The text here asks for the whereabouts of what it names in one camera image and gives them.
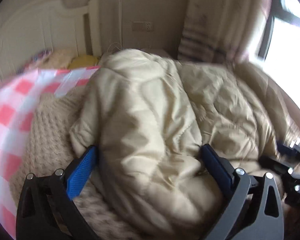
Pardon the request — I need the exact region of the beige quilted knit-sleeve jacket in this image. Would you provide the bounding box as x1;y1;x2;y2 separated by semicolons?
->
10;49;300;239

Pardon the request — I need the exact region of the red white checkered bed cover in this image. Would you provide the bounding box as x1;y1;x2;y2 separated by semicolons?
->
0;66;98;238

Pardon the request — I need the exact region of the dark framed window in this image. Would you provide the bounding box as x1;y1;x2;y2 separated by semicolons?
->
257;0;300;63

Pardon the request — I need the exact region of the yellow pillow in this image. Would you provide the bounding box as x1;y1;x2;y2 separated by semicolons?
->
68;55;99;69

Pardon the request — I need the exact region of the beige checkered pillow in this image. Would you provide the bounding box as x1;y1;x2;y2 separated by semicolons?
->
41;49;76;69

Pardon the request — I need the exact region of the patterned round cushion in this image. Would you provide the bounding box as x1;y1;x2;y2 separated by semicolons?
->
19;49;52;71

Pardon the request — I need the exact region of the patterned window curtain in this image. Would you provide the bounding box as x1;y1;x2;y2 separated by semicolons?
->
178;0;272;63

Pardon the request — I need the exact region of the white wooden headboard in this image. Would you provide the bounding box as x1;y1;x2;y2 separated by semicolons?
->
0;0;102;82

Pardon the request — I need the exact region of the slim metal desk lamp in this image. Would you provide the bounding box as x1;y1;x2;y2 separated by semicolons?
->
118;0;123;48

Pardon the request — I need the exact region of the wall power socket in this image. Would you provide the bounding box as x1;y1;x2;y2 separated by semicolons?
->
132;21;153;32

